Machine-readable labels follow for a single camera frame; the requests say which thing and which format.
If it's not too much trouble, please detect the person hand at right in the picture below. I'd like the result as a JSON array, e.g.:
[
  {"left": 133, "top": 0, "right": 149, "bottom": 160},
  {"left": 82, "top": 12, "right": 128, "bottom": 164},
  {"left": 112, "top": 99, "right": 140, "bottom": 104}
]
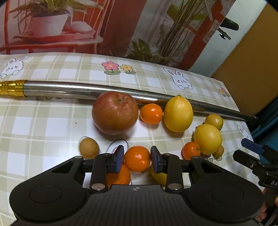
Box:
[{"left": 256, "top": 188, "right": 277, "bottom": 222}]

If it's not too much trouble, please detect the yellow-green round fruit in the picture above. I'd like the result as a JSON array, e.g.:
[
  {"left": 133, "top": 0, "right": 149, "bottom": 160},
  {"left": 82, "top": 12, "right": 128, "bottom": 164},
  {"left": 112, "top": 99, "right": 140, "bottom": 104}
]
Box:
[{"left": 149, "top": 165, "right": 167, "bottom": 186}]

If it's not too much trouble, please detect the left brown longan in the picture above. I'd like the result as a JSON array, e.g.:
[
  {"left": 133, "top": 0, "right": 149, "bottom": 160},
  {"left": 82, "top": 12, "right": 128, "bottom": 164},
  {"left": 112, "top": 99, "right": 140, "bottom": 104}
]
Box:
[{"left": 79, "top": 137, "right": 99, "bottom": 159}]

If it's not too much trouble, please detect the brown longan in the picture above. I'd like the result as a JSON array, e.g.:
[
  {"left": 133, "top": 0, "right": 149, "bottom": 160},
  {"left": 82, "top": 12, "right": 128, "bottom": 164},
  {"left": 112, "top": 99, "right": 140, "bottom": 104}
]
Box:
[
  {"left": 213, "top": 145, "right": 224, "bottom": 158},
  {"left": 79, "top": 137, "right": 99, "bottom": 159}
]

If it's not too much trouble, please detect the teal curtain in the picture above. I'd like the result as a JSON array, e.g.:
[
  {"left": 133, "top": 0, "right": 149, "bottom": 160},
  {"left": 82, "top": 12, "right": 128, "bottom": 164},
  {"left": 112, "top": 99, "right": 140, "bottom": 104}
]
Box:
[{"left": 252, "top": 97, "right": 278, "bottom": 151}]

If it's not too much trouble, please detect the right brown longan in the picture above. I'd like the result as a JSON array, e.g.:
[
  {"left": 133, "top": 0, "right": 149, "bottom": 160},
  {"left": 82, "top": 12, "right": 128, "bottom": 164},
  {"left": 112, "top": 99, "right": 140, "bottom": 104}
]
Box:
[{"left": 213, "top": 145, "right": 224, "bottom": 158}]

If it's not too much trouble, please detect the right small orange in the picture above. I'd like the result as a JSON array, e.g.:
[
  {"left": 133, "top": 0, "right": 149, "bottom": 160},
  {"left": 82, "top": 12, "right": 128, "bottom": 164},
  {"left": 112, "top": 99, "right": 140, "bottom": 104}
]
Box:
[{"left": 182, "top": 142, "right": 201, "bottom": 160}]

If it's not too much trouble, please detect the small green-yellow fruit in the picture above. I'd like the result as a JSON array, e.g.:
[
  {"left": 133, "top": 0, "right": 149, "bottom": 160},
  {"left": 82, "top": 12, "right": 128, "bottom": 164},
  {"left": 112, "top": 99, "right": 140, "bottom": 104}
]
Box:
[{"left": 204, "top": 114, "right": 223, "bottom": 130}]

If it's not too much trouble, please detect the large yellow lemon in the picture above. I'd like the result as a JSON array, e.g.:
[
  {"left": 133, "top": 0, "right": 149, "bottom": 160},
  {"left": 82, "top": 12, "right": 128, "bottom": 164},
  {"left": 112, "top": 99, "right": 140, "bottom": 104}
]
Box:
[{"left": 163, "top": 95, "right": 193, "bottom": 133}]

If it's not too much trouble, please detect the small orange behind apple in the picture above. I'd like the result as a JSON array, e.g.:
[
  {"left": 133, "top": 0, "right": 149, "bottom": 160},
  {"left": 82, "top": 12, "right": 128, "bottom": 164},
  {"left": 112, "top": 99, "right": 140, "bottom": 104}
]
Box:
[{"left": 140, "top": 104, "right": 163, "bottom": 124}]

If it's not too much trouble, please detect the red apple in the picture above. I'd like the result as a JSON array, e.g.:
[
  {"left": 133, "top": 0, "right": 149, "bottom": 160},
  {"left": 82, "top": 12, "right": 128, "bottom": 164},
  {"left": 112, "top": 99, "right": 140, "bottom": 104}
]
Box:
[{"left": 92, "top": 91, "right": 138, "bottom": 136}]

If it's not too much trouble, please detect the plaid bunny tablecloth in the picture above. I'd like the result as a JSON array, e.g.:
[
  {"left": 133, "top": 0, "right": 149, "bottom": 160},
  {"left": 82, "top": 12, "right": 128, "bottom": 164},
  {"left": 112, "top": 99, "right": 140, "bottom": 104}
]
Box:
[{"left": 0, "top": 52, "right": 261, "bottom": 226}]

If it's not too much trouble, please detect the brown wooden board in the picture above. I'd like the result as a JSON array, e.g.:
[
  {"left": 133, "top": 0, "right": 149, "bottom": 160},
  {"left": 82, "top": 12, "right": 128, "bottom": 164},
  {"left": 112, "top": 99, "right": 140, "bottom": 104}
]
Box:
[{"left": 213, "top": 4, "right": 277, "bottom": 115}]

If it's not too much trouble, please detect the silver gold telescopic pole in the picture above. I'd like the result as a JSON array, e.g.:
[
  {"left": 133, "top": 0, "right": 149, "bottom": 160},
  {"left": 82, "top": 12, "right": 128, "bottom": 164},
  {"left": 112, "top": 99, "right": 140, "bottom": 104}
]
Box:
[{"left": 1, "top": 80, "right": 257, "bottom": 122}]

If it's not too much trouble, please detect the printed room backdrop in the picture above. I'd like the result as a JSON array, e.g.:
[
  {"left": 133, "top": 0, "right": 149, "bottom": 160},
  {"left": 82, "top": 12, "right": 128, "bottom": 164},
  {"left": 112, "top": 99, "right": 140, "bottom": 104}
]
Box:
[{"left": 1, "top": 0, "right": 234, "bottom": 70}]

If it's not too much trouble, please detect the black wall fixture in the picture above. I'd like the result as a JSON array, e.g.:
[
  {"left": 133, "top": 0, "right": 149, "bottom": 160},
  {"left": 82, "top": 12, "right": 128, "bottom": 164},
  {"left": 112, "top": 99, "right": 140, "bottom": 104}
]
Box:
[{"left": 217, "top": 17, "right": 239, "bottom": 40}]

